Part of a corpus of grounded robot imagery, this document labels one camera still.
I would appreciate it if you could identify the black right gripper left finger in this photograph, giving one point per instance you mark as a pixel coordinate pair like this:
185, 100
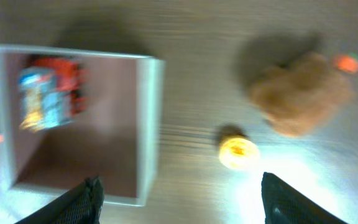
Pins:
80, 205

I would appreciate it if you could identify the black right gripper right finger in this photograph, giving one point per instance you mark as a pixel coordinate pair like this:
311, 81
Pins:
285, 205

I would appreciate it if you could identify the yellow round wheel toy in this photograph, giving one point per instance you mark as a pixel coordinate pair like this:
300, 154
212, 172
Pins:
238, 153

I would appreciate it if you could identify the white box pink inside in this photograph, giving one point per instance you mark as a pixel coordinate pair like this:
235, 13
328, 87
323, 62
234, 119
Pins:
114, 138

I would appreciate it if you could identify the brown plush toy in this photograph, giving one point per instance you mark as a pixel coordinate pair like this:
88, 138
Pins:
301, 97

